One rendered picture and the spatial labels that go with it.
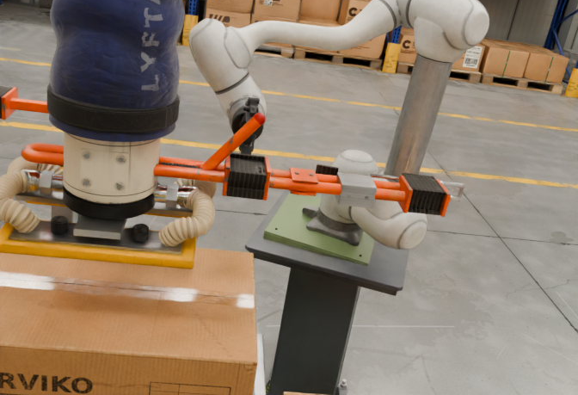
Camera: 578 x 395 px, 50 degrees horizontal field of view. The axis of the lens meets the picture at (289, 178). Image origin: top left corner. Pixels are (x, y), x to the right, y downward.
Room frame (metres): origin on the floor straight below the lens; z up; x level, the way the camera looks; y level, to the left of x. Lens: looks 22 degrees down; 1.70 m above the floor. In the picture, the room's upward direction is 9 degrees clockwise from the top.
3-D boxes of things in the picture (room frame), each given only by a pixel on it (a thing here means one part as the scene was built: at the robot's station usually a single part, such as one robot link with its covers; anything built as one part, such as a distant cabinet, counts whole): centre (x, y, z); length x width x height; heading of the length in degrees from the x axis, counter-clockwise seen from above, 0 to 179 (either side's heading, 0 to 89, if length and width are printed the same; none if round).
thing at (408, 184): (1.14, -0.27, 1.24); 0.08 x 0.07 x 0.05; 99
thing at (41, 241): (0.96, 0.32, 1.14); 0.34 x 0.10 x 0.05; 99
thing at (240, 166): (1.09, 0.08, 1.24); 0.10 x 0.08 x 0.06; 9
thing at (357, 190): (1.12, -0.13, 1.23); 0.07 x 0.07 x 0.04; 9
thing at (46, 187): (1.05, 0.33, 1.17); 0.34 x 0.25 x 0.06; 99
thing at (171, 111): (1.05, 0.33, 1.36); 0.23 x 0.23 x 0.04
